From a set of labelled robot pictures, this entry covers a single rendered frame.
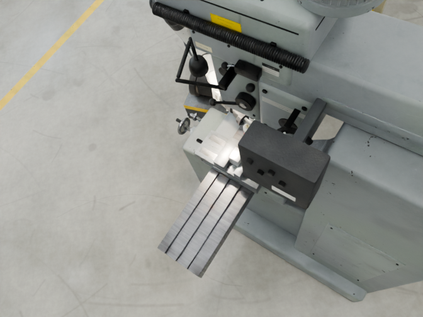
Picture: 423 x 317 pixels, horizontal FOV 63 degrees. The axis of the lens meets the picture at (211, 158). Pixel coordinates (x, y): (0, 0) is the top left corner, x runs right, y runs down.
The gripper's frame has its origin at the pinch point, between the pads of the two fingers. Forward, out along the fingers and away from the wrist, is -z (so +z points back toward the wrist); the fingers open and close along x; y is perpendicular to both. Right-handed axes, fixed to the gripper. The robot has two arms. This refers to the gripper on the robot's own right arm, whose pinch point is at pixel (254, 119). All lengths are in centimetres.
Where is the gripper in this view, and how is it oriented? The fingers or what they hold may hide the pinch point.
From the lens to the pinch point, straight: 153.2
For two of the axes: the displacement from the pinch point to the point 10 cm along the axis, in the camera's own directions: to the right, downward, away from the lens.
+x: 7.3, -6.6, 1.7
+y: 1.5, 4.1, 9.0
